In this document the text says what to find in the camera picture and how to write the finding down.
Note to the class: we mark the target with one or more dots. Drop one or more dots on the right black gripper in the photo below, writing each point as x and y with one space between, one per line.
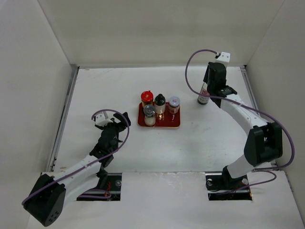
207 73

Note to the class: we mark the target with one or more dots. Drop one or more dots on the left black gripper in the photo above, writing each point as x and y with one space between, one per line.
121 125

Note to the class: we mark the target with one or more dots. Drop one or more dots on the tall clear vinegar bottle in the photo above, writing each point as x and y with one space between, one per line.
202 99

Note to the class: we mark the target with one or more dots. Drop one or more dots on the silver-capped glass shaker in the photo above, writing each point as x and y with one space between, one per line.
149 115

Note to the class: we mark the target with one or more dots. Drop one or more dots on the red-capped sauce jar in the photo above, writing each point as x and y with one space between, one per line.
147 98

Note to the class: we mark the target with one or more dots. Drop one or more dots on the small pink-lidded spice jar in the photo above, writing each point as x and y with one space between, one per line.
174 104

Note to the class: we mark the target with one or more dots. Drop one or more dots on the black-capped white bottle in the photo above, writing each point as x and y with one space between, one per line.
160 105

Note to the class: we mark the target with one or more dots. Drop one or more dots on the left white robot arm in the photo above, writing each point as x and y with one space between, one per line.
51 194

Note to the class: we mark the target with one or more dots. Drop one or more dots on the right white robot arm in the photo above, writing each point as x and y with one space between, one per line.
264 139

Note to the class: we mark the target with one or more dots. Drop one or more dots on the red rectangular tray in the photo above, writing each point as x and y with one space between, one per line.
169 120

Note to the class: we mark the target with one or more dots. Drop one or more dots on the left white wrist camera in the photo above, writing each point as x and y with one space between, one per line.
102 120

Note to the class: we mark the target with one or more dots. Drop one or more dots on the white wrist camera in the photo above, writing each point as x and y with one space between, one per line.
223 57
102 120

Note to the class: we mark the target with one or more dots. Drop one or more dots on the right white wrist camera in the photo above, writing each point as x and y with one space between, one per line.
223 57

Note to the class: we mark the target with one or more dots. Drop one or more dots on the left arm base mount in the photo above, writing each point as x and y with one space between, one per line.
108 189

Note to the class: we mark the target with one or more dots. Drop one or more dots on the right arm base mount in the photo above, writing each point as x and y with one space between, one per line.
219 191

